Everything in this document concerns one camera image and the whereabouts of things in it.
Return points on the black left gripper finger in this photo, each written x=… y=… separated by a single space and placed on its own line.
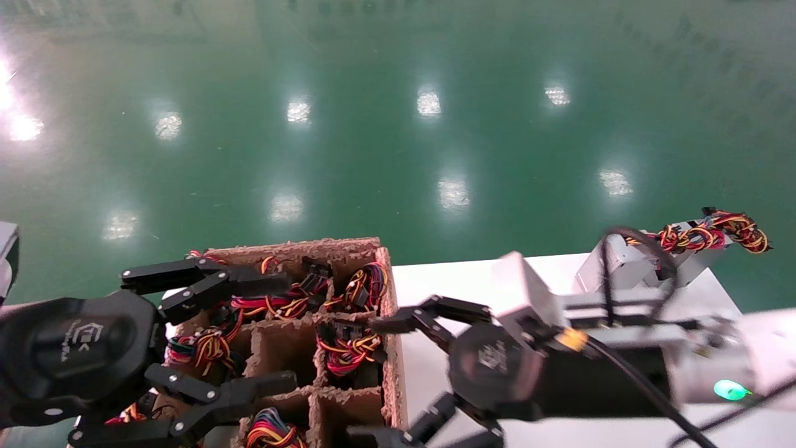
x=249 y=285

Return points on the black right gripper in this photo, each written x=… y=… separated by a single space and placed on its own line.
x=497 y=367

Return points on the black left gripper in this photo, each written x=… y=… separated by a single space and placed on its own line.
x=74 y=354

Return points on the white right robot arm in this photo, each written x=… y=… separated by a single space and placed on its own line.
x=765 y=348

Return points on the brown cardboard divider box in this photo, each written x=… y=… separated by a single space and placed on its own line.
x=283 y=348

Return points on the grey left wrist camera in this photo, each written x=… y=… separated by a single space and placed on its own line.
x=7 y=249

